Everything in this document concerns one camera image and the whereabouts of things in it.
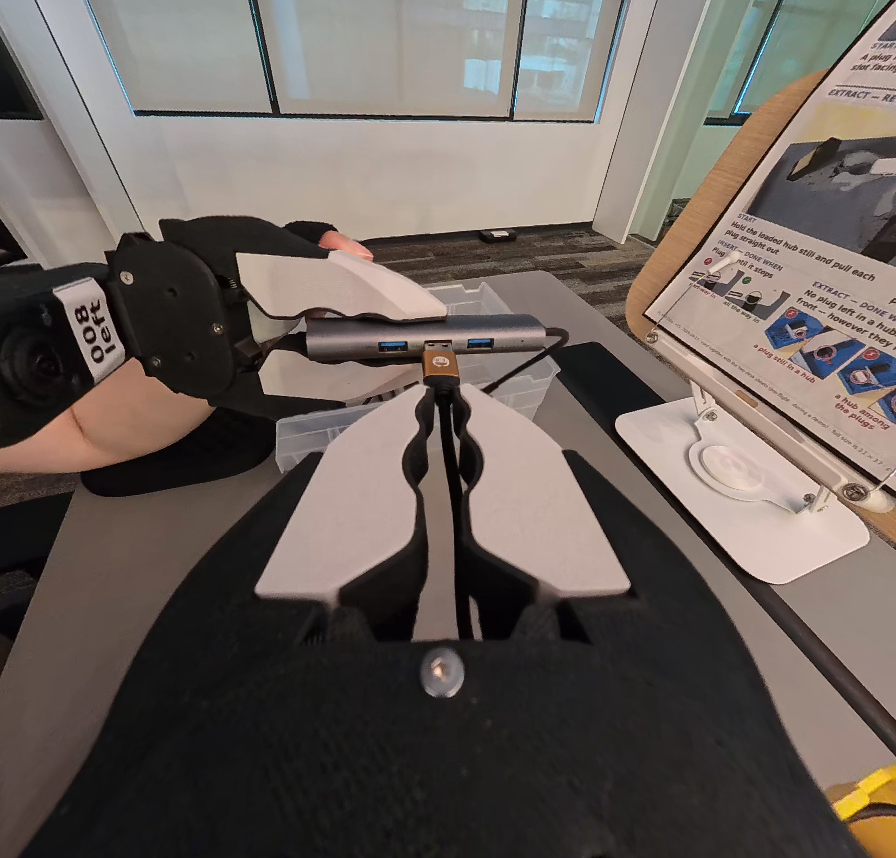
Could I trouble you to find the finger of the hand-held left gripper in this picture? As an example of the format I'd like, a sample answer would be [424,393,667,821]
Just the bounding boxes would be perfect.
[234,249,449,325]
[260,343,424,405]

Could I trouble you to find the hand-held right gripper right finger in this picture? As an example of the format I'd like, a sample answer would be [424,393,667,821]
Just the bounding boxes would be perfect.
[454,382,632,610]

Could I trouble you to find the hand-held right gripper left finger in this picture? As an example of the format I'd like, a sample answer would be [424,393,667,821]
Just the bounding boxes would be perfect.
[254,384,429,610]

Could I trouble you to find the grey USB hub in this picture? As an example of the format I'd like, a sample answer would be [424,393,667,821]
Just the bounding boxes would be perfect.
[304,314,571,395]

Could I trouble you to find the clear plastic bin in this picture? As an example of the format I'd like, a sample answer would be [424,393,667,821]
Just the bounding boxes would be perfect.
[274,278,562,475]

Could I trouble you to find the thin black cable small copper plug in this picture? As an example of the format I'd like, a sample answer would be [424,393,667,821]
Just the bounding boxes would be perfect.
[420,338,485,643]

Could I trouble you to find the yellow storage bin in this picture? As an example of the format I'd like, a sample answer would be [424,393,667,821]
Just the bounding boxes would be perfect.
[822,762,896,858]

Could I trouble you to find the person's left forearm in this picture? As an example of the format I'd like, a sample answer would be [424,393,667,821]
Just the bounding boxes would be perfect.
[0,380,214,475]

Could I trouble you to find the person's left hand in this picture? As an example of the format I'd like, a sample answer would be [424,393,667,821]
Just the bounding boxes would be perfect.
[317,230,375,265]

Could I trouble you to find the white metal stand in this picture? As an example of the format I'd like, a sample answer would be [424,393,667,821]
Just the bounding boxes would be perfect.
[615,378,896,586]

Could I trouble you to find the glass window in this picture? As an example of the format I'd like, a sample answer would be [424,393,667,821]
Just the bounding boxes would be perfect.
[702,0,896,128]
[70,0,639,125]

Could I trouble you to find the instruction sheet on wooden stand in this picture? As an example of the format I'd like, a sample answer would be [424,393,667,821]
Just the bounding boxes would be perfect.
[625,67,896,545]

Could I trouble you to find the dark wall panel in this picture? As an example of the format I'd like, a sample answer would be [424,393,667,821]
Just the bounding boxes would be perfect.
[0,35,45,122]

